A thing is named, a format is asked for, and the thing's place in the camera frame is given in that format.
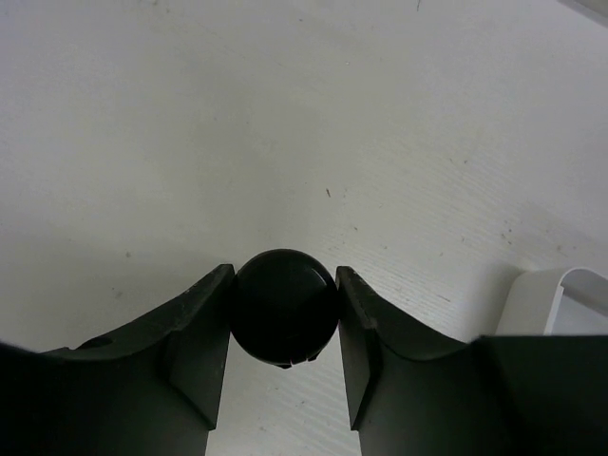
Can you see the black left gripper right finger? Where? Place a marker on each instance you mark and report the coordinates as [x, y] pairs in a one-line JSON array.
[[414, 391]]

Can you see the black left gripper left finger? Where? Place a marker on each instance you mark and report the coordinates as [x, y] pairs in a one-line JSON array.
[[150, 387]]

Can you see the small black-capped spice bottle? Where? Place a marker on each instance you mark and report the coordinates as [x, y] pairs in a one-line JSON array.
[[284, 309]]

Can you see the white divided organizer tray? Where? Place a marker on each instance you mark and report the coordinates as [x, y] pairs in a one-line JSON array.
[[567, 301]]

